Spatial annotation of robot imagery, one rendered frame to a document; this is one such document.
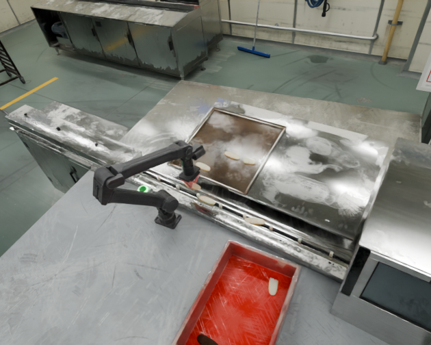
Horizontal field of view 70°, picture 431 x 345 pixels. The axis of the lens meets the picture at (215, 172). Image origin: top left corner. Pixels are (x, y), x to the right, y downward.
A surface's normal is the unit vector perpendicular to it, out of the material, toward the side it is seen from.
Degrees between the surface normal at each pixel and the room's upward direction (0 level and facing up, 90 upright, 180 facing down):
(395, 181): 0
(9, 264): 0
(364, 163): 10
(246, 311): 0
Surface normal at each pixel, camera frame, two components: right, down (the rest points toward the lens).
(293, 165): -0.20, -0.58
